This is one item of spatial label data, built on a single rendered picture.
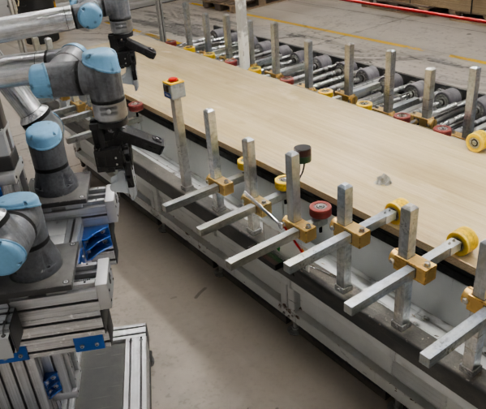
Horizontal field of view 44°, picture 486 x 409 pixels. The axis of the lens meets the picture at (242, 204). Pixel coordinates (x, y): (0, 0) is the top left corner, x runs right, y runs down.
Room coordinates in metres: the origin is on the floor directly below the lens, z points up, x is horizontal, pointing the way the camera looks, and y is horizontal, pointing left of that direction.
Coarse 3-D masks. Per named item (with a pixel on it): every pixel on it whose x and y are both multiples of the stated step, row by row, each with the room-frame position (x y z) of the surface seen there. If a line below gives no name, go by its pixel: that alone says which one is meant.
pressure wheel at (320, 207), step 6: (312, 204) 1.87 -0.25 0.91; (318, 204) 1.88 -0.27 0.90; (324, 204) 1.87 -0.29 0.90; (330, 204) 1.86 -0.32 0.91; (312, 210) 1.84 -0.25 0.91; (318, 210) 1.83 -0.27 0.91; (324, 210) 1.83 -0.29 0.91; (330, 210) 1.84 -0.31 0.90; (312, 216) 1.84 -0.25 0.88; (318, 216) 1.82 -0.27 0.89; (324, 216) 1.82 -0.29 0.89
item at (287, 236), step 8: (312, 224) 1.82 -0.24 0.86; (320, 224) 1.84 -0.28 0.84; (288, 232) 1.78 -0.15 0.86; (296, 232) 1.78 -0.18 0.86; (272, 240) 1.73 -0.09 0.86; (280, 240) 1.73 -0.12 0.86; (288, 240) 1.75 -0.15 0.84; (256, 248) 1.69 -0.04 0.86; (264, 248) 1.69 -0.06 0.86; (272, 248) 1.71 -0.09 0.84; (232, 256) 1.65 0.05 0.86; (240, 256) 1.65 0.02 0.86; (248, 256) 1.66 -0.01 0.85; (256, 256) 1.68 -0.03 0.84; (232, 264) 1.62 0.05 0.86; (240, 264) 1.64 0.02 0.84
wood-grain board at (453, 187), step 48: (144, 96) 3.25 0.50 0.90; (192, 96) 3.18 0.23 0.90; (240, 96) 3.12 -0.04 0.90; (288, 96) 3.06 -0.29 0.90; (240, 144) 2.47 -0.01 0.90; (288, 144) 2.43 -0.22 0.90; (336, 144) 2.39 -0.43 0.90; (384, 144) 2.35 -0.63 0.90; (432, 144) 2.31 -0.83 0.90; (336, 192) 1.96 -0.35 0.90; (384, 192) 1.93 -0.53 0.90; (432, 192) 1.90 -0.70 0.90; (480, 192) 1.87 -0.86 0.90; (432, 240) 1.59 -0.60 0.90; (480, 240) 1.57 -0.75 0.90
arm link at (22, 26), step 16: (16, 16) 1.91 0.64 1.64; (32, 16) 1.91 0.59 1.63; (48, 16) 1.92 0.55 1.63; (64, 16) 1.92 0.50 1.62; (80, 16) 1.91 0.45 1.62; (96, 16) 1.92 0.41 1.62; (0, 32) 1.88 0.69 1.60; (16, 32) 1.89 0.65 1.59; (32, 32) 1.90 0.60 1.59; (48, 32) 1.92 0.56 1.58
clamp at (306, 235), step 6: (288, 222) 1.83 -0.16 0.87; (300, 222) 1.82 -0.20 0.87; (306, 222) 1.81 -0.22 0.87; (288, 228) 1.83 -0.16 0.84; (300, 228) 1.78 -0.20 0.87; (312, 228) 1.77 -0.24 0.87; (300, 234) 1.78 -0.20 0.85; (306, 234) 1.76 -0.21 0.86; (312, 234) 1.77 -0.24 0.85; (306, 240) 1.76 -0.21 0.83
